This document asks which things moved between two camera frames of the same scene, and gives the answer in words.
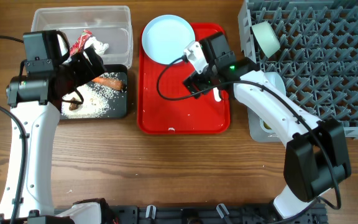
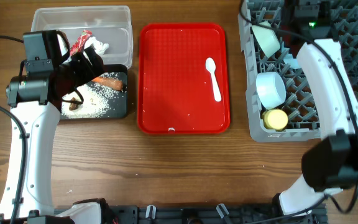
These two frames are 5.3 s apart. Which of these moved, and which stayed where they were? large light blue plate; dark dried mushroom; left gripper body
Moved: large light blue plate
Stayed: left gripper body; dark dried mushroom
